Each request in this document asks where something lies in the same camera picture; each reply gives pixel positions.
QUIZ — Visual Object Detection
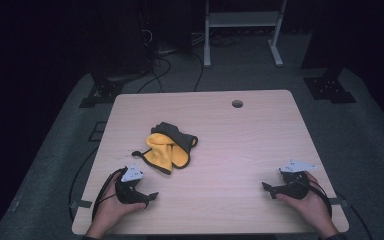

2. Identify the black floor outlet frame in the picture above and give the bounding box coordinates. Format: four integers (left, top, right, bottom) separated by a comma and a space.
87, 121, 108, 143

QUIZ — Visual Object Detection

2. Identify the left hand-held gripper black cable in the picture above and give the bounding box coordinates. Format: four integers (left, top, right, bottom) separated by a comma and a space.
91, 167, 128, 223

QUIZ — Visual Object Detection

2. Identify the white metal stand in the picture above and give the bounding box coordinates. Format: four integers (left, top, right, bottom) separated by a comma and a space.
203, 0, 288, 69

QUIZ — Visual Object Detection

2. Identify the grey tape strip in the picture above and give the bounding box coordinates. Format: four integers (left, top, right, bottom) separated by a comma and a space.
68, 199, 94, 211
328, 197, 350, 208

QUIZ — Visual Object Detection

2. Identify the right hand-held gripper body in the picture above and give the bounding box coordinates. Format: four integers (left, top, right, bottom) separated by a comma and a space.
277, 159, 318, 201

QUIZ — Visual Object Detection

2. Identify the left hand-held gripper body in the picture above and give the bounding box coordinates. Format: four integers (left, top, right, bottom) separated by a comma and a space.
114, 163, 150, 206

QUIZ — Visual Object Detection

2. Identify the black stand with base plate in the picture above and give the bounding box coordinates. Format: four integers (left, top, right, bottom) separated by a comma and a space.
300, 0, 358, 105
78, 0, 149, 109

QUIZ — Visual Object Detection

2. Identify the bundle of dark cables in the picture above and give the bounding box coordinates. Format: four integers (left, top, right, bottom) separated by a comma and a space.
189, 30, 246, 48

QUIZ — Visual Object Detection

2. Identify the person's left hand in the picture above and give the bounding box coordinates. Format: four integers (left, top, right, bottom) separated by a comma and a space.
87, 171, 147, 235

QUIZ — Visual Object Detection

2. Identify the black floor cable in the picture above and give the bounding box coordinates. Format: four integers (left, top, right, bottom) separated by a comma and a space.
192, 51, 205, 93
135, 54, 173, 95
67, 146, 100, 224

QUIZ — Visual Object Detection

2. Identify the person's right hand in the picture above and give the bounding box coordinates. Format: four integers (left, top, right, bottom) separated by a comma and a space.
275, 171, 340, 238

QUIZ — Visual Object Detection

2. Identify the yellow and grey cloth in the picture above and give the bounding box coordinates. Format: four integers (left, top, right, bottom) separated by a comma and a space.
131, 121, 199, 176

